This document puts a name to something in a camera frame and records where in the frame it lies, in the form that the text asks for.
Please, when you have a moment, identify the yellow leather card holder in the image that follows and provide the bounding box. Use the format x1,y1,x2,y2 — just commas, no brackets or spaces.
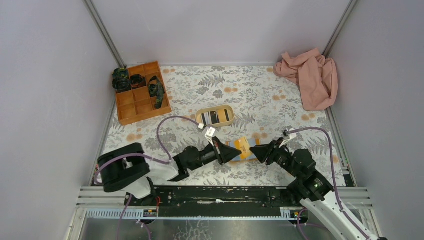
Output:
225,136,261,162

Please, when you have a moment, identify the beige oval plastic tray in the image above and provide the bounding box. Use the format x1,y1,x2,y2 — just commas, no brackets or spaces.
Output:
195,104,235,128

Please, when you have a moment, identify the orange card with black stripe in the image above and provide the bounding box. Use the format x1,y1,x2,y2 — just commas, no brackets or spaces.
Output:
216,109,230,123

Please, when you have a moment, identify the grey card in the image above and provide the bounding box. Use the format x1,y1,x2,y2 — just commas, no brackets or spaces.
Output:
200,112,211,125

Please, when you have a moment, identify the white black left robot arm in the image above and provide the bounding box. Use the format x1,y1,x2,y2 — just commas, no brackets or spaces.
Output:
94,137,242,199

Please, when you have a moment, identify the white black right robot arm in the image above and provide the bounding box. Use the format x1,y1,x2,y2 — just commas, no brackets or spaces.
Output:
250,139,379,240

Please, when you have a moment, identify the floral patterned table mat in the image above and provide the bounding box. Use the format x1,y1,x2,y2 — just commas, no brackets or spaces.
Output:
103,66,345,187

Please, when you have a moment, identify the orange compartment organizer tray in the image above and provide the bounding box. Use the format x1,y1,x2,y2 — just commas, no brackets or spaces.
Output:
112,61,172,126

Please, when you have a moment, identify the pink crumpled cloth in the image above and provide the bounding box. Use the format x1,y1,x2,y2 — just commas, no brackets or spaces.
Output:
273,48,339,111

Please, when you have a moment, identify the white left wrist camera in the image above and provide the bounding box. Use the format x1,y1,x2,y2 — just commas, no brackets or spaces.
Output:
198,123,216,145

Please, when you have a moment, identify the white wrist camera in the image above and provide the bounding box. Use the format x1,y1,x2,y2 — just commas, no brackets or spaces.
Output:
198,123,216,145
279,128,297,148

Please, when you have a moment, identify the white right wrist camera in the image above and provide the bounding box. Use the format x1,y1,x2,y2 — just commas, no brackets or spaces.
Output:
279,128,297,148

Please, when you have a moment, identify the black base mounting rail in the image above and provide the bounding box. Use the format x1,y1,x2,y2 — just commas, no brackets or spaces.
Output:
124,185,303,218

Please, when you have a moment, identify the dark camouflage strap in tray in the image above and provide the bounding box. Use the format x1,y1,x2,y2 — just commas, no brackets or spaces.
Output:
147,75,166,110

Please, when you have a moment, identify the dark rolled strap in tray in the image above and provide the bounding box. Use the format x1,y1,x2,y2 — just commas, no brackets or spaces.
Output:
129,74,147,90

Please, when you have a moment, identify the dark camouflage rolled strap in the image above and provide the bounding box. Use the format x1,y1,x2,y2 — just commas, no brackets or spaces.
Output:
111,67,132,93

